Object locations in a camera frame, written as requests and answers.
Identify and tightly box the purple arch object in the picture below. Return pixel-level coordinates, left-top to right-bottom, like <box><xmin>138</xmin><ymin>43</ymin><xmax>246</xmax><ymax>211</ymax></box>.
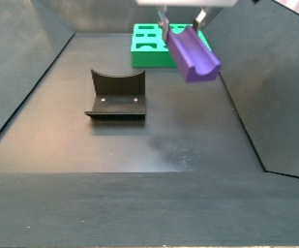
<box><xmin>168</xmin><ymin>26</ymin><xmax>222</xmax><ymax>82</ymax></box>

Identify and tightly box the black fixture bracket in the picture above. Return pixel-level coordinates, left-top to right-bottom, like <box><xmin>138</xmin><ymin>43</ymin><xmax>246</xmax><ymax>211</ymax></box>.
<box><xmin>85</xmin><ymin>70</ymin><xmax>148</xmax><ymax>118</ymax></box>

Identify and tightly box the green shape sorter block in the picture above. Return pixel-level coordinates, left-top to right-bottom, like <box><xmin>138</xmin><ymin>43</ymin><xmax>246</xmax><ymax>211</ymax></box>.
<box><xmin>130</xmin><ymin>22</ymin><xmax>213</xmax><ymax>69</ymax></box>

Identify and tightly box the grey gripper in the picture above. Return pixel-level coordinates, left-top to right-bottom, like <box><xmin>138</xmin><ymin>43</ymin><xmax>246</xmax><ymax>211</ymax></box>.
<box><xmin>136</xmin><ymin>0</ymin><xmax>238</xmax><ymax>41</ymax></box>

